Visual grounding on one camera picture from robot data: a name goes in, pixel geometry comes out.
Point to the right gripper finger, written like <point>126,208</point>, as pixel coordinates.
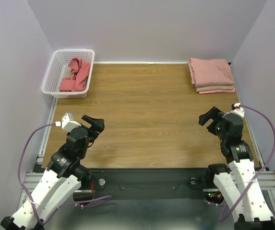
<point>213,114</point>
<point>214,128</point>

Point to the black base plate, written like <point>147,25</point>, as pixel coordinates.
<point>148,183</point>

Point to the aluminium frame rail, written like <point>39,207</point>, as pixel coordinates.
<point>266,181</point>

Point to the pink folded shirt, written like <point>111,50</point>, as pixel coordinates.
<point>218,91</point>
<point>210,72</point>

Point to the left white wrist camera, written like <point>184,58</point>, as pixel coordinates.
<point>67,122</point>

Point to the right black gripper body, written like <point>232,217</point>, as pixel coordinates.
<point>214,122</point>

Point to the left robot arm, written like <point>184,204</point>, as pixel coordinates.
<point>63,175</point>

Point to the white plastic basket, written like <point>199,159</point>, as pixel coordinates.
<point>58,69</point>

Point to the pink folded shirt bottom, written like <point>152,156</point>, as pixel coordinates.
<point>218,91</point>

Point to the red t shirt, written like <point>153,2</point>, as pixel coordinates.
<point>80,70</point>

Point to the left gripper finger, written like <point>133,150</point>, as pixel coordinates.
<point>93,121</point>
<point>94,133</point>

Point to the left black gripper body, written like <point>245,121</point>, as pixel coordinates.
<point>94,127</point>

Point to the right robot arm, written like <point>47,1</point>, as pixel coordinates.
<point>237,180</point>

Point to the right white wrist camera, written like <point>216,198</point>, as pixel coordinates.
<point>237,110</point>

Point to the pink folded shirt top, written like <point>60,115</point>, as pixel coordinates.
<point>210,72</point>

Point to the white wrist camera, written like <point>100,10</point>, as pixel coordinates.
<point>237,110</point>
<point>67,122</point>

